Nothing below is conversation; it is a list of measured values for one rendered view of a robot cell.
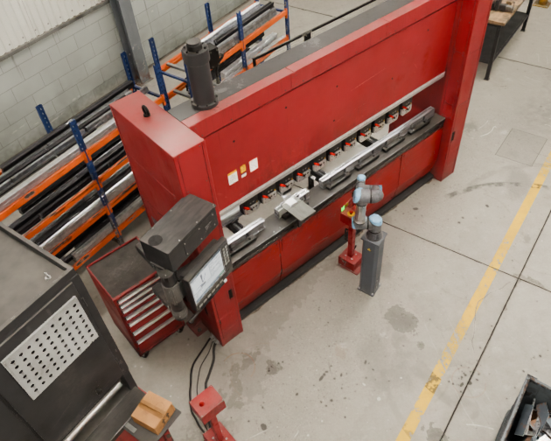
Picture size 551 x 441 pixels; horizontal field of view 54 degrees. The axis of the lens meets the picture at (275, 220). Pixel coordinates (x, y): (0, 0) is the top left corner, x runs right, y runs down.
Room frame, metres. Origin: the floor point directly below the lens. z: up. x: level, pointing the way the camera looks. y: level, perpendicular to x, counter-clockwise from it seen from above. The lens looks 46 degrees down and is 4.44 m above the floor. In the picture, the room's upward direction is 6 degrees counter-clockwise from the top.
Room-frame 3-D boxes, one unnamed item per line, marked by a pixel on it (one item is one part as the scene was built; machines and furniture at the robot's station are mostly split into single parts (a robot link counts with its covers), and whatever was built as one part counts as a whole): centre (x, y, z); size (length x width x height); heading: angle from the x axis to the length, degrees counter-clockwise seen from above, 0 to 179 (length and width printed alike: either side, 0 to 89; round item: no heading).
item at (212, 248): (2.45, 0.53, 1.42); 0.45 x 0.12 x 0.36; 144
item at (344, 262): (3.53, -0.76, 0.06); 0.25 x 0.20 x 0.12; 45
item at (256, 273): (3.90, -0.68, 0.42); 3.00 x 0.21 x 0.83; 127
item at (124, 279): (2.93, 1.29, 0.50); 0.50 x 0.50 x 1.00; 37
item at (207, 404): (1.78, 0.62, 0.41); 0.25 x 0.20 x 0.83; 37
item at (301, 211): (3.43, -0.22, 1.00); 0.26 x 0.18 x 0.01; 37
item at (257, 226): (3.22, 0.31, 0.92); 0.50 x 0.06 x 0.10; 127
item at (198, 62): (3.33, 0.38, 2.54); 0.33 x 0.25 x 0.47; 127
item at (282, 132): (3.93, -0.65, 1.74); 3.00 x 0.08 x 0.80; 127
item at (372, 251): (3.21, -0.87, 0.39); 0.18 x 0.18 x 0.77; 51
